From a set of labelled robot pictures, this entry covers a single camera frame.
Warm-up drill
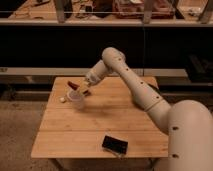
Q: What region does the red tray on shelf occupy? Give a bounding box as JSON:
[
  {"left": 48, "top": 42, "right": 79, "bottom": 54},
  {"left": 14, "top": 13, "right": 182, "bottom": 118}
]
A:
[{"left": 113, "top": 0, "right": 175, "bottom": 19}]

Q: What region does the red pepper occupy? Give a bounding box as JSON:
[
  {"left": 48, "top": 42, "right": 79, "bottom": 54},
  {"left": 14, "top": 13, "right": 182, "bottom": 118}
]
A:
[{"left": 67, "top": 81, "right": 79, "bottom": 90}]

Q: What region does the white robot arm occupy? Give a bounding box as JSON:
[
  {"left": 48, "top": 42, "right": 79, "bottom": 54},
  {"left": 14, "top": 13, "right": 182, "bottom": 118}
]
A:
[{"left": 78, "top": 47, "right": 213, "bottom": 171}]

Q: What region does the metal shelf rack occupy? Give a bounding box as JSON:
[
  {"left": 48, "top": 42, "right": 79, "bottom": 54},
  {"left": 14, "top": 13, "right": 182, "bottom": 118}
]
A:
[{"left": 0, "top": 0, "right": 213, "bottom": 75}]

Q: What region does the white ceramic cup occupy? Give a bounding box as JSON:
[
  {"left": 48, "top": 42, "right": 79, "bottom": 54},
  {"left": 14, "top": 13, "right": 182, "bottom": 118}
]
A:
[{"left": 66, "top": 90, "right": 85, "bottom": 110}]

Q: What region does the black rectangular sponge block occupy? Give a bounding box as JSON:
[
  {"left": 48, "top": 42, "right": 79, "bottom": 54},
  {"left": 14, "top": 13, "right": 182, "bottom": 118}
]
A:
[{"left": 102, "top": 136, "right": 128, "bottom": 154}]

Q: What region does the wooden folding table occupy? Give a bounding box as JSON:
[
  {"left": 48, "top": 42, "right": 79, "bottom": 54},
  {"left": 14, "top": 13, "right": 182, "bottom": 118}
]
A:
[{"left": 31, "top": 77, "right": 168, "bottom": 158}]

